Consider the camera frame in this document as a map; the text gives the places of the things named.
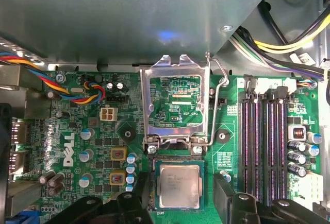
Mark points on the silver green CPU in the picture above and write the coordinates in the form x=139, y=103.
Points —
x=179, y=185

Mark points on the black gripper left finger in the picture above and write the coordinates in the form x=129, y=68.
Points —
x=134, y=208

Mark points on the CPU socket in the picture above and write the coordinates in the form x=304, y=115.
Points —
x=178, y=157

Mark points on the black case fan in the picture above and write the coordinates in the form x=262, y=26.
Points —
x=5, y=157

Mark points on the metal locking lever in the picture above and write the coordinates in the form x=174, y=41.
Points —
x=215, y=116

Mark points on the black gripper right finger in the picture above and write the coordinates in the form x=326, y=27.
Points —
x=245, y=208

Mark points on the green motherboard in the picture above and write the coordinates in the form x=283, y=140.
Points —
x=232, y=121

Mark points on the black RAM slot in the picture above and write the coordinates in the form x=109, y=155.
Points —
x=246, y=131
x=271, y=131
x=257, y=131
x=281, y=131

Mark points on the grey power supply unit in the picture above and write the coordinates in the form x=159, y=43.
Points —
x=116, y=15

